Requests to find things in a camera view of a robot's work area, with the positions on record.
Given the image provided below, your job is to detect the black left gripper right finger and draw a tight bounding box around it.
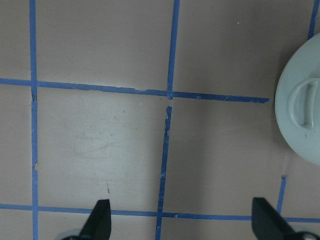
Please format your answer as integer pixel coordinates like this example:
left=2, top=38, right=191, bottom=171
left=251, top=197, right=300, bottom=240

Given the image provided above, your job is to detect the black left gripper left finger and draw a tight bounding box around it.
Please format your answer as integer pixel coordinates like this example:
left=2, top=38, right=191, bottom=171
left=78, top=199, right=111, bottom=240

